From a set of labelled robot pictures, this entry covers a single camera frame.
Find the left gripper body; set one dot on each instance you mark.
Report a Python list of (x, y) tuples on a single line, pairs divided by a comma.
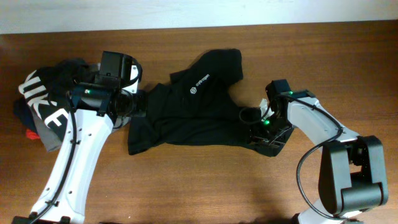
[(136, 103)]

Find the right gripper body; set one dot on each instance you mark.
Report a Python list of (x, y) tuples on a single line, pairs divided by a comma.
[(270, 130)]

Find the black t-shirt small logo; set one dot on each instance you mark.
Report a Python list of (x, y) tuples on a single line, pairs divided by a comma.
[(195, 108)]

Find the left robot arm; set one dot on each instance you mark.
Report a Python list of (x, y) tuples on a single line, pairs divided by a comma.
[(88, 106)]

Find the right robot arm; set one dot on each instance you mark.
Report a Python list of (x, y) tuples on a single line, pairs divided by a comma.
[(352, 178)]

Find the black Nike t-shirt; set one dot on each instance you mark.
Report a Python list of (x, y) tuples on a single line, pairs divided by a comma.
[(44, 91)]

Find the grey folded garment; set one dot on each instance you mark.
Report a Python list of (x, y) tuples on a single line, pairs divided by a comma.
[(52, 142)]

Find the red orange garment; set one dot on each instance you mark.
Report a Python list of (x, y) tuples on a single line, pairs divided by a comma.
[(31, 135)]

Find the navy folded garment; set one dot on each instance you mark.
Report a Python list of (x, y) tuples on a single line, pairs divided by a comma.
[(22, 111)]

